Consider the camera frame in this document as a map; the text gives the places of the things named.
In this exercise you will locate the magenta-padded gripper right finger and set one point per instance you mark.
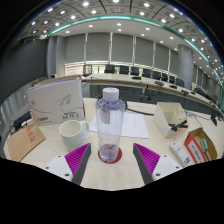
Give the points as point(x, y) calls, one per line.
point(147, 159)

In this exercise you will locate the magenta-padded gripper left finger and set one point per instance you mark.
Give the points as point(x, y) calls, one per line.
point(77, 159)

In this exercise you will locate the clear plastic water bottle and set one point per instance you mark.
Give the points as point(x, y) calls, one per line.
point(110, 126)

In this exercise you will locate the white ceramic mug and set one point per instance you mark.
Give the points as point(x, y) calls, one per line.
point(71, 133)

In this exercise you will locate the flat round red coaster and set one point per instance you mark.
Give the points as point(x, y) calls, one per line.
point(120, 156)

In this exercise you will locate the white remote control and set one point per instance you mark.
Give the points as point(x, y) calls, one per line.
point(180, 154)

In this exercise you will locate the white paper sheet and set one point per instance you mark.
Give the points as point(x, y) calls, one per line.
point(135, 125)

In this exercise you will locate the beige open organizer box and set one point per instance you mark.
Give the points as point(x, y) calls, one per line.
point(163, 120)

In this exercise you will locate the black marker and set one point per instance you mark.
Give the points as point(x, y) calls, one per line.
point(178, 125)

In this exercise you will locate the red-edged open cardboard box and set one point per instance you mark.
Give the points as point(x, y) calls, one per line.
point(193, 150)

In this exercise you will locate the small teal eraser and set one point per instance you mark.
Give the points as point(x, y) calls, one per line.
point(204, 145)

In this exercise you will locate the white copy paper box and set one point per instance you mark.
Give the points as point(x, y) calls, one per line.
point(55, 101)

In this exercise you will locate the black power strip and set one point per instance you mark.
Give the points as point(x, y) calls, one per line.
point(22, 119)

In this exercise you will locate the long curved conference desk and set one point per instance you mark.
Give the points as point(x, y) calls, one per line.
point(133, 90)

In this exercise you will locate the row of black office chairs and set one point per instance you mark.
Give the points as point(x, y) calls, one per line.
point(135, 70)

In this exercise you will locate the round ceiling lights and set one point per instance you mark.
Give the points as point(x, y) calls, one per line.
point(119, 24)

